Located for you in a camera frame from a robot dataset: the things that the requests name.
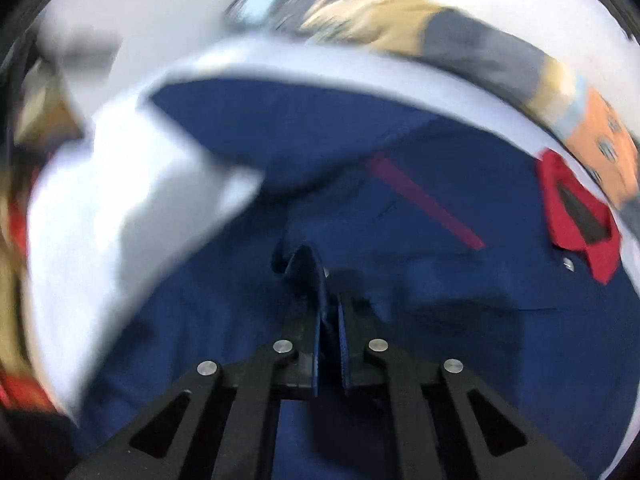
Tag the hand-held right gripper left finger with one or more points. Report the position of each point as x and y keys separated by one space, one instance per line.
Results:
x=316 y=330

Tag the light blue bed sheet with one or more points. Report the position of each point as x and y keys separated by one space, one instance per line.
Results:
x=125 y=210

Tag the patchwork quilt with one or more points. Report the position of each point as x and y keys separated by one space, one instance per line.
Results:
x=450 y=35

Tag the navy blue jacket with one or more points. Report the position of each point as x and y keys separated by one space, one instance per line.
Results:
x=425 y=300

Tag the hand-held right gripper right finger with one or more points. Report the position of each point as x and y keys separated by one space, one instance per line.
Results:
x=345 y=340

